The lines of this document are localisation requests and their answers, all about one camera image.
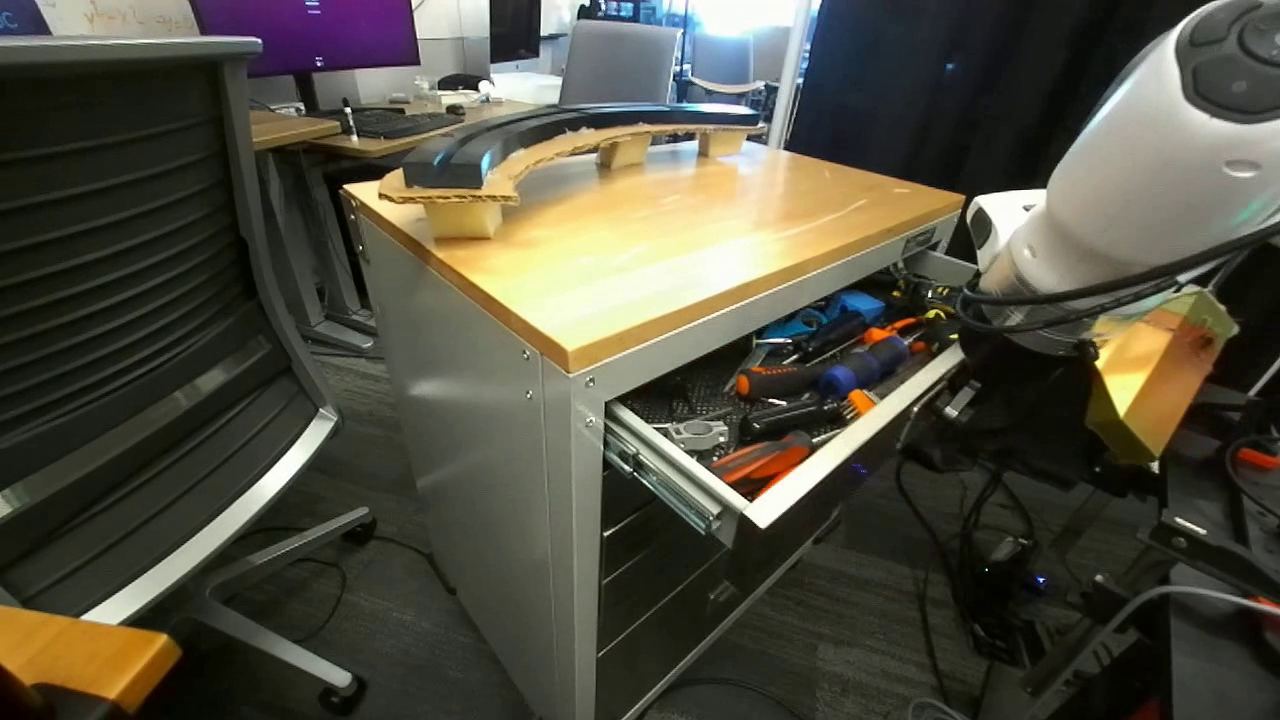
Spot grey chair backrest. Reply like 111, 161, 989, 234
555, 15, 685, 107

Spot curved black rail wooden stand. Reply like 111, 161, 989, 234
376, 100, 770, 242

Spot black curtain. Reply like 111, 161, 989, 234
788, 0, 1280, 390

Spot dark computer monitor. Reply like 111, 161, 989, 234
485, 0, 542, 69

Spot grey cabinet with wooden top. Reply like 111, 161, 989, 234
340, 135, 966, 720

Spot orange black handled screwdriver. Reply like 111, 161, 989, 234
726, 348, 870, 404

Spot blue plastic tool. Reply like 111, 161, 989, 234
821, 288, 892, 327

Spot red black floor tool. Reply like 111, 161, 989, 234
1229, 441, 1280, 481

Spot blue handled scissors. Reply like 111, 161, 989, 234
759, 308, 832, 348

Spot monitor with purple screen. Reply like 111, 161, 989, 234
187, 0, 423, 81

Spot blue handled screwdriver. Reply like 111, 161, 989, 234
814, 337, 913, 401

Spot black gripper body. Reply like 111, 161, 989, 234
955, 321, 1110, 489

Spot grey mesh office chair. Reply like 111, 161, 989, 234
0, 33, 379, 715

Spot black keyboard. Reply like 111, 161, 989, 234
348, 107, 469, 139

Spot silver wrench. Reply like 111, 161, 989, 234
646, 413, 736, 459

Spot orange handled pliers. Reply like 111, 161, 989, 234
709, 430, 814, 492

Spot grey hose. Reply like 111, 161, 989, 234
1098, 578, 1280, 649

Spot wooden chair armrest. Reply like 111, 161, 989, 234
0, 605, 184, 720

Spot yellow block mount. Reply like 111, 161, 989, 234
1085, 282, 1244, 468

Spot grey metal tool drawer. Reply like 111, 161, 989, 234
601, 242, 970, 535

